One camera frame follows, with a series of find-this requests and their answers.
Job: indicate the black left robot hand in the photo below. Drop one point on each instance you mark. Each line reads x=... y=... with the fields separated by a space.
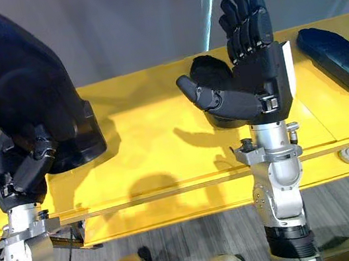
x=24 y=175

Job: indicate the metal pole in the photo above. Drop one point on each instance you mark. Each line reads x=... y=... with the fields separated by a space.
x=207 y=4

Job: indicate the yellow shelf board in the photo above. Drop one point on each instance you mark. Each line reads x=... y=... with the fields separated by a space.
x=150 y=148

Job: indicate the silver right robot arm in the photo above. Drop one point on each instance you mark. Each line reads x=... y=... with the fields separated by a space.
x=282 y=193

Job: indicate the black plastic sole-shaped housing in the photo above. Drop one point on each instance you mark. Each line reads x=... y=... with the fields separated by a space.
x=209 y=69
x=10 y=71
x=337 y=59

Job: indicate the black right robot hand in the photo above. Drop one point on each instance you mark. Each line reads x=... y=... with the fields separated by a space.
x=254 y=83

